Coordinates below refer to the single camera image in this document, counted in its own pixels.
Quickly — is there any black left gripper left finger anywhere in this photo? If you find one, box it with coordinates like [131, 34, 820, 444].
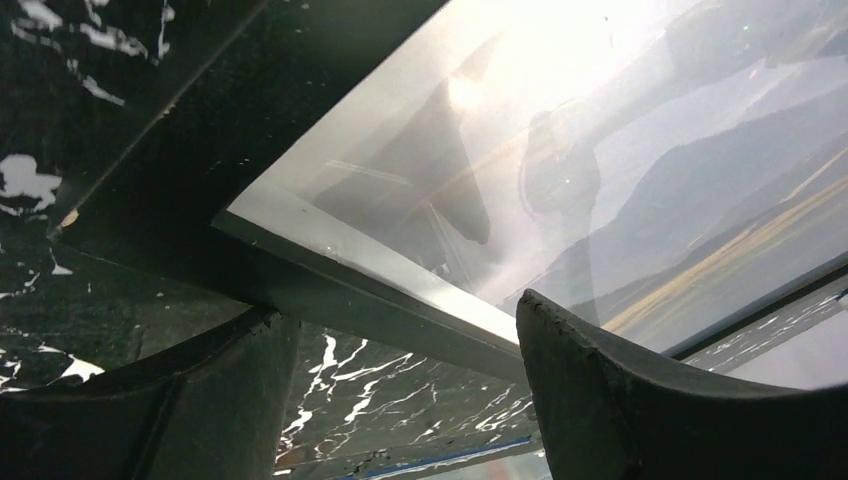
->
[1, 308, 302, 479]

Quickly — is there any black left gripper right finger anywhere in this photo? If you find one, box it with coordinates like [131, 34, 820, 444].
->
[516, 290, 847, 479]

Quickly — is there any wooden picture frame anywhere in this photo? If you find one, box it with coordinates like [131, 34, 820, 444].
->
[46, 0, 848, 386]

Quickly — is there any landscape photo print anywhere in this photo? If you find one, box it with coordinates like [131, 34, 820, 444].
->
[214, 1, 847, 351]

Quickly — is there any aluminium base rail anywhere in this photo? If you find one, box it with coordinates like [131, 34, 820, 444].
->
[270, 436, 542, 479]

